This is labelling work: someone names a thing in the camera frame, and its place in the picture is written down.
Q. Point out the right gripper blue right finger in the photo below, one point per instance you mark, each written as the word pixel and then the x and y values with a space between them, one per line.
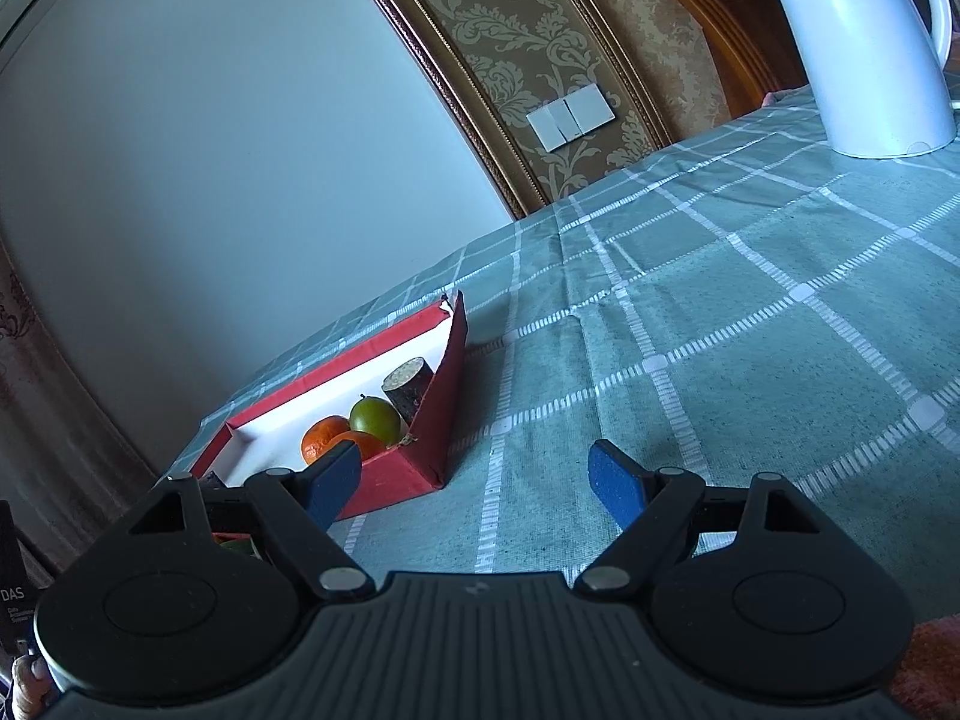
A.
pixel 655 511

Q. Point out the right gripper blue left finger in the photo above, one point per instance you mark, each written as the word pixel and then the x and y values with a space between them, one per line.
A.
pixel 294 510

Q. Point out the orange mandarin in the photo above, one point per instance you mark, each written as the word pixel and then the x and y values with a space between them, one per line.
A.
pixel 320 435
pixel 368 446

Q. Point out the green tomato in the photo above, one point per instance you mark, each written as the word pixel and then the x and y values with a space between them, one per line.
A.
pixel 376 416

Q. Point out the eggplant piece dark skin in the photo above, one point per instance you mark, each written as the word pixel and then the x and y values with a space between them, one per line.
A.
pixel 406 386

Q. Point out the person left hand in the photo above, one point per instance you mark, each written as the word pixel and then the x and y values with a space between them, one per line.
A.
pixel 30 686

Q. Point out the red shallow cardboard box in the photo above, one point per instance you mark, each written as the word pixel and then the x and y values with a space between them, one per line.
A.
pixel 268 433

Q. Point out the patterned curtain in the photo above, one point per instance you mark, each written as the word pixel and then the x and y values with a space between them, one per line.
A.
pixel 67 471

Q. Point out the green plaid bed sheet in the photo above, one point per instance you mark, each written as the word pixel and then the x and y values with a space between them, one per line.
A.
pixel 745 301

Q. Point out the pink towel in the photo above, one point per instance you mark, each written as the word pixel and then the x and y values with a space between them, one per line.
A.
pixel 927 683

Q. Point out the white electric kettle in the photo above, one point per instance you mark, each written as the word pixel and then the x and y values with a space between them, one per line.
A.
pixel 876 69

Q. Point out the gold framed wallpaper panel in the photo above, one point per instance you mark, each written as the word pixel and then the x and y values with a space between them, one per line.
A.
pixel 493 62

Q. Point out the white wall switch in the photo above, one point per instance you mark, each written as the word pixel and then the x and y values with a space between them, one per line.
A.
pixel 569 118

